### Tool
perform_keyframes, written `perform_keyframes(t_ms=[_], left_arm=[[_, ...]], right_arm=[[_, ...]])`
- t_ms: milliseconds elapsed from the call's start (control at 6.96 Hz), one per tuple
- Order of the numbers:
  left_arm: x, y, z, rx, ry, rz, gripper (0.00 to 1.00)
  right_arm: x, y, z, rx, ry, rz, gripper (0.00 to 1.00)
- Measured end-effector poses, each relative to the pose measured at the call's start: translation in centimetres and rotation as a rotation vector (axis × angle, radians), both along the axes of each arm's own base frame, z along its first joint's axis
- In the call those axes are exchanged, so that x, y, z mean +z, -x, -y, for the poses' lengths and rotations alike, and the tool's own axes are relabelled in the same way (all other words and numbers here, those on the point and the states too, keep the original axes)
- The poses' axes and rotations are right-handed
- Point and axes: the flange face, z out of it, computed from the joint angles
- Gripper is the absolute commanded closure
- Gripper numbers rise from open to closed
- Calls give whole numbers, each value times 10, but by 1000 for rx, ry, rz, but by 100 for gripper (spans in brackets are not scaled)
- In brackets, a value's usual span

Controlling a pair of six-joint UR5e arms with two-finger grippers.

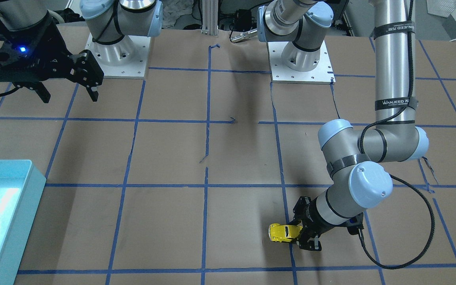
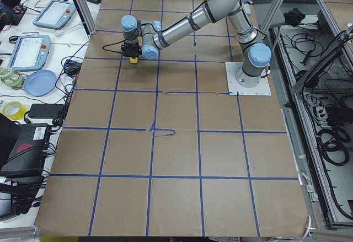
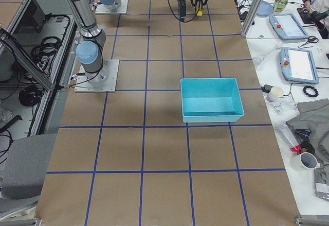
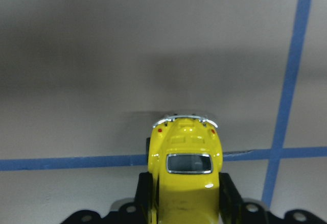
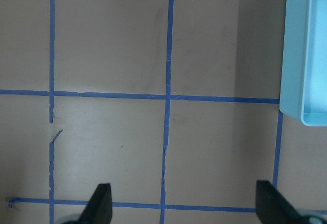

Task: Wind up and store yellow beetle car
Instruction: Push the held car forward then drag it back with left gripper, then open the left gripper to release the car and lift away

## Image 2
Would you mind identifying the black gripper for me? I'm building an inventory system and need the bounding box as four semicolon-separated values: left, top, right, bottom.
122;40;142;58

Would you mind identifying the yellow beetle toy car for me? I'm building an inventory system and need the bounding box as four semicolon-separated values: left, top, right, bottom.
130;57;138;64

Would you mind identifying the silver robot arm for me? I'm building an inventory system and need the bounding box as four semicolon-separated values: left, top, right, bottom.
120;0;271;78

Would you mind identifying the upper teach pendant tablet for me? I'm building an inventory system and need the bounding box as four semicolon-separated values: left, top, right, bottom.
33;0;76;30

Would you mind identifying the teach pendant tablet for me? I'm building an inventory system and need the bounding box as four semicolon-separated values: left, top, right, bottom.
33;0;76;30
8;35;51;71

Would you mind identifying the light blue plate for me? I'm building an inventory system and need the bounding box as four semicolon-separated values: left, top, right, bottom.
23;69;57;96

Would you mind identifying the lower teach pendant tablet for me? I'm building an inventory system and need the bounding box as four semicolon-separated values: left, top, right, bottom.
8;35;51;71

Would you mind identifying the black power adapter brick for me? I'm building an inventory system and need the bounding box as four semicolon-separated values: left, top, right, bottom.
28;104;64;119

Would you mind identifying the green tape roll stack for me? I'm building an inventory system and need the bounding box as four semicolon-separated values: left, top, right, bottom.
1;67;25;90

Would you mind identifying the yellow tape roll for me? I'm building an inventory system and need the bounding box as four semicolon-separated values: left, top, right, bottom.
2;101;27;121

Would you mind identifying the black electronics box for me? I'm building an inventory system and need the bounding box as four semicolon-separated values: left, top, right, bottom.
1;122;50;177

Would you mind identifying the aluminium frame post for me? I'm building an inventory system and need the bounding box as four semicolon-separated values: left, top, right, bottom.
73;0;97;36

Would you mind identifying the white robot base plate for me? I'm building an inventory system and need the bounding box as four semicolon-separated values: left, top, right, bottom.
225;62;271;96

